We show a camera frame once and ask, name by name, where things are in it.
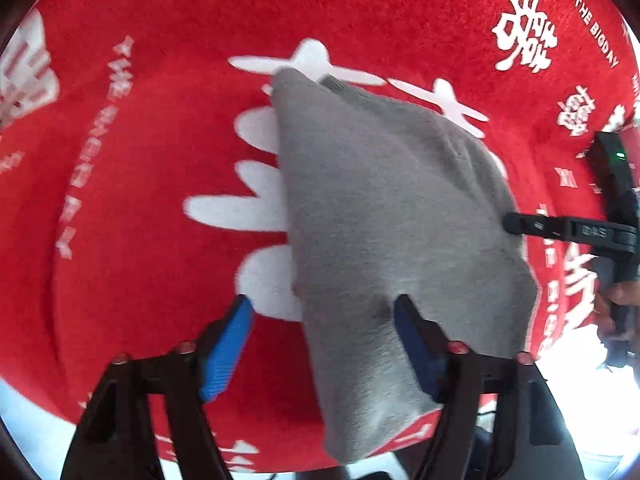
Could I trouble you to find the red printed blanket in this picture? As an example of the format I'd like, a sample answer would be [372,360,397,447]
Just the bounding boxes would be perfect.
[0,0,640,476]

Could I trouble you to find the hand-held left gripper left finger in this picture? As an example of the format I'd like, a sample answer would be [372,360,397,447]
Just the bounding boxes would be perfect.
[60,294,256,480]

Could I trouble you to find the person's right hand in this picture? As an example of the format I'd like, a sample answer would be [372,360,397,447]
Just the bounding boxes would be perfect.
[593,280,640,333]

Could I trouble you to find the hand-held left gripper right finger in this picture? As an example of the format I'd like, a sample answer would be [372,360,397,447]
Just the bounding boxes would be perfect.
[393,294,587,480]

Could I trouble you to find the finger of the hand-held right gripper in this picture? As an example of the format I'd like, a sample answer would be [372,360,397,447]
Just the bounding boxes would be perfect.
[502,212,621,248]

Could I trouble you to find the grey small garment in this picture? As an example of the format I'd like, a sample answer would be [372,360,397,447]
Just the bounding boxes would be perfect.
[270,67,539,465]

